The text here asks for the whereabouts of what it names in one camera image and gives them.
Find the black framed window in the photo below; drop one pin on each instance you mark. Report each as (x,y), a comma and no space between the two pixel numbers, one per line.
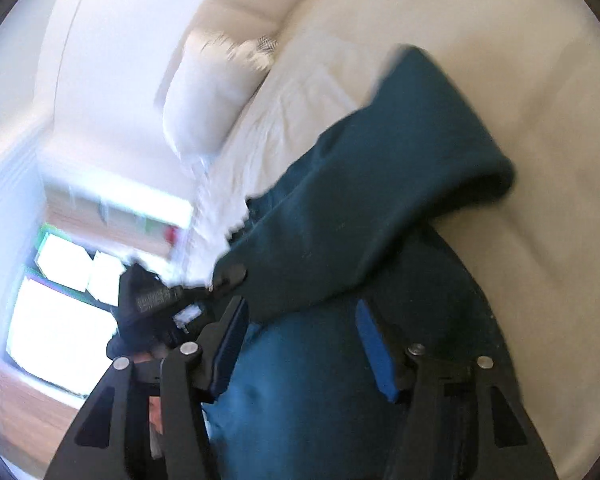
(55,320)

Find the white wall shelf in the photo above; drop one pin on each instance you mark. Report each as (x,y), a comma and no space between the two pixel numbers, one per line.
(130,205)

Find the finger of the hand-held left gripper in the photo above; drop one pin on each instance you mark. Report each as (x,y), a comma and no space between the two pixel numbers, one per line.
(230,276)

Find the red container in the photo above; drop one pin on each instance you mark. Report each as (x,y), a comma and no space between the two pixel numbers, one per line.
(171,234)

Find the white pillow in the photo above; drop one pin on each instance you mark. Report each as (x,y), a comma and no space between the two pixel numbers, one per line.
(205,95)

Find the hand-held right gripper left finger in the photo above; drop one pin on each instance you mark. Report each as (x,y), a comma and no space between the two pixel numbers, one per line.
(228,355)

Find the cream padded headboard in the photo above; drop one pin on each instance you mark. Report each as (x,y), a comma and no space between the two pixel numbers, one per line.
(260,0)

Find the black white patterned item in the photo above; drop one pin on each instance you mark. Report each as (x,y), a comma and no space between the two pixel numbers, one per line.
(264,46)

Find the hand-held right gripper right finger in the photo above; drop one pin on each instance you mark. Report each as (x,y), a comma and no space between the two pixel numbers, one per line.
(376,355)

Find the white bed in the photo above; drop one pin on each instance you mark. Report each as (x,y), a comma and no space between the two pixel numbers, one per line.
(530,170)

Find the teal small garment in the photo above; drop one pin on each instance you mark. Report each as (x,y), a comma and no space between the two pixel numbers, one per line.
(340,220)

